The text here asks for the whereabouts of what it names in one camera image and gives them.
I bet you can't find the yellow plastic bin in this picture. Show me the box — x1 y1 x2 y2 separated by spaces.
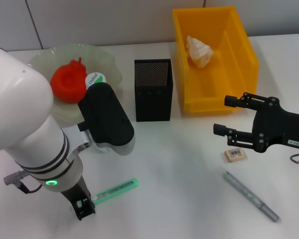
172 5 260 116

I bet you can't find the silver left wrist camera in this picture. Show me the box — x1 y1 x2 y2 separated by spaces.
77 83 136 156

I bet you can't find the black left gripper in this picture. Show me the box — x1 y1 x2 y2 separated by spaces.
59 176 98 222

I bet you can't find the mint green utility knife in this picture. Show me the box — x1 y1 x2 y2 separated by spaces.
91 178 140 205

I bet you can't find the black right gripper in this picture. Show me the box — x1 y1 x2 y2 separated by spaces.
213 92 299 153

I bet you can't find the black mesh pen holder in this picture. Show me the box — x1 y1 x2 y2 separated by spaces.
134 58 174 122

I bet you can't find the beige eraser with barcode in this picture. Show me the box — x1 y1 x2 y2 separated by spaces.
224 146 247 164

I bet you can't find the clear bottle with green label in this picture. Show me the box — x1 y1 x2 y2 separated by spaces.
85 72 108 91

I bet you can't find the white paper ball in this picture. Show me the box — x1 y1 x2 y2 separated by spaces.
186 35 216 69

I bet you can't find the grey pen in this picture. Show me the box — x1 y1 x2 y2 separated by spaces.
223 171 280 222

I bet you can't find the pale green glass fruit plate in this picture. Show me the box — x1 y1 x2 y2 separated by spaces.
28 42 123 125

